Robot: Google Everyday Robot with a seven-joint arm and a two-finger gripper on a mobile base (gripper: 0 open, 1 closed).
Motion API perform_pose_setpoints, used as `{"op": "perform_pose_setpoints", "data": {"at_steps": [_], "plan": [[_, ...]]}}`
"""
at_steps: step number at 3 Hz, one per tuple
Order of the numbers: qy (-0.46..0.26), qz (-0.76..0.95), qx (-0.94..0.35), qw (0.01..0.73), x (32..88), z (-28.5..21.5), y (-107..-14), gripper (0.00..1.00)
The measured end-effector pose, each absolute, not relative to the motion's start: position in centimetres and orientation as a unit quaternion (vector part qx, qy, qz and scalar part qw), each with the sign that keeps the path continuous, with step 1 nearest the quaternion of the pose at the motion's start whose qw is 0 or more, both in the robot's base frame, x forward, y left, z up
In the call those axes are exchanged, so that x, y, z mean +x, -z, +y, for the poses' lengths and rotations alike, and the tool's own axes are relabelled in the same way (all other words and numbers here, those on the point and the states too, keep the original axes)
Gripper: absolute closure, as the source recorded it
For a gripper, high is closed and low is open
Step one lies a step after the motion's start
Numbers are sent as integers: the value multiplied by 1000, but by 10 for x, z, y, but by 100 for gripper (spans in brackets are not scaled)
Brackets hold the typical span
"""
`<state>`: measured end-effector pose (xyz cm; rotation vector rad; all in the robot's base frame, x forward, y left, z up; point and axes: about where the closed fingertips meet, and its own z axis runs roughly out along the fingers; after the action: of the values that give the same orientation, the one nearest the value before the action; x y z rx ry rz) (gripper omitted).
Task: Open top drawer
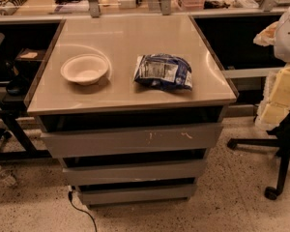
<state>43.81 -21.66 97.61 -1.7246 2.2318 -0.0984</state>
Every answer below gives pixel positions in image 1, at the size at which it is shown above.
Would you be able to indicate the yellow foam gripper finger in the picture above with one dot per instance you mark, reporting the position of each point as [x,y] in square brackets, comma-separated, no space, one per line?
[275,105]

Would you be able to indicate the grey top drawer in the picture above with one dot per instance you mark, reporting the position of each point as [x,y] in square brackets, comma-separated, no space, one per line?
[88,143]

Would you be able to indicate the grey drawer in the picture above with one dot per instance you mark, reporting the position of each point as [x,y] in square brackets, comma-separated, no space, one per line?
[139,172]
[128,195]
[88,143]

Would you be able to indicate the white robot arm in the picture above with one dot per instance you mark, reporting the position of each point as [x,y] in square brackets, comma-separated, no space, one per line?
[275,106]

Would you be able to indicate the grey drawer cabinet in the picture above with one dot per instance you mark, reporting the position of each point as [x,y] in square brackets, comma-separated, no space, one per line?
[116,101]

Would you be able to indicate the grey bottom drawer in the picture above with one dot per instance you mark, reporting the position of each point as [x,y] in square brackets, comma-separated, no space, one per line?
[128,195]

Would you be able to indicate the grey middle drawer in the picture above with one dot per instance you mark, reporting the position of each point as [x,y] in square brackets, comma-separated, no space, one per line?
[139,172]

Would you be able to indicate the black office chair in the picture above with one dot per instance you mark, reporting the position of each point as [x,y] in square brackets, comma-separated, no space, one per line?
[282,142]

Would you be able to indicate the blue chip bag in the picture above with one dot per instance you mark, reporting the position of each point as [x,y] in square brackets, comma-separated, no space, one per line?
[163,71]

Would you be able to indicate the white paper bowl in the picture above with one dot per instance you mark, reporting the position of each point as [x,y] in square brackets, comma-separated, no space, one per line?
[85,69]

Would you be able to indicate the clear plastic bottle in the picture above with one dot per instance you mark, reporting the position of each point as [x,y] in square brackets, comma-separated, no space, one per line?
[7,177]

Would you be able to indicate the black left desk frame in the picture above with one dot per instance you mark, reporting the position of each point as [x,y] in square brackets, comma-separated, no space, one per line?
[20,66]

